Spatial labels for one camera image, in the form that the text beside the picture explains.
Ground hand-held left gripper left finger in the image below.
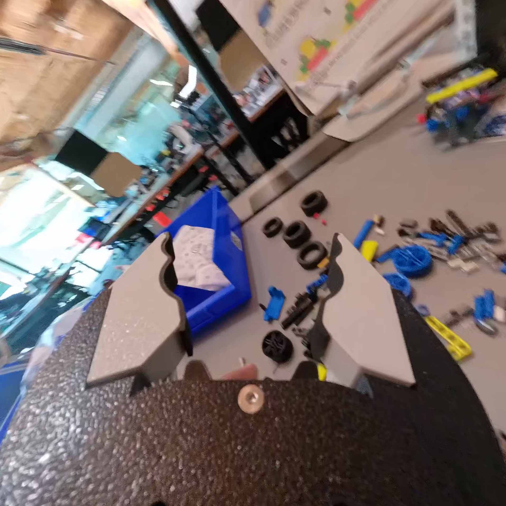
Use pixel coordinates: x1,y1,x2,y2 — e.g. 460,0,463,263
85,232,194,386

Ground cardboard box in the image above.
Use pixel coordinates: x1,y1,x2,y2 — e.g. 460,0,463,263
320,67,431,144

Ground white paper sheet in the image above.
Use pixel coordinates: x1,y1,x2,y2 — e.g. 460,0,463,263
173,225,232,291

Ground blue storage bin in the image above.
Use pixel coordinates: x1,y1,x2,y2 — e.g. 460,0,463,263
0,358,31,435
156,186,253,337

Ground brown cardboard panel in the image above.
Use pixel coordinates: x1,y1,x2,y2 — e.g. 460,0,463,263
218,30,274,93
91,152,143,198

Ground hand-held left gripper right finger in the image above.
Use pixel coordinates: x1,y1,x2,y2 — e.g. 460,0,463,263
305,232,417,388

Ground black lego wheel rim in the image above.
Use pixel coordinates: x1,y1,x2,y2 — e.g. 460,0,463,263
262,330,294,364

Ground black metal post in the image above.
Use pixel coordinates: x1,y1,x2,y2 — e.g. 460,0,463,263
152,0,277,171

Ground pile of lego pieces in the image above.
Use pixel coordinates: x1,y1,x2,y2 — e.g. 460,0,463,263
259,210,506,362

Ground partly built lego vehicle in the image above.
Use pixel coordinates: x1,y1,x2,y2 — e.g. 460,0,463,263
417,67,506,153

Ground black panel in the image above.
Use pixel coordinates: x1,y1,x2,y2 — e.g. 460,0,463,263
55,130,108,175
196,0,238,52

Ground printed white cardboard sheet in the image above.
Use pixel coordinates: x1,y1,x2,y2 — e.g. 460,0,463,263
219,0,479,118

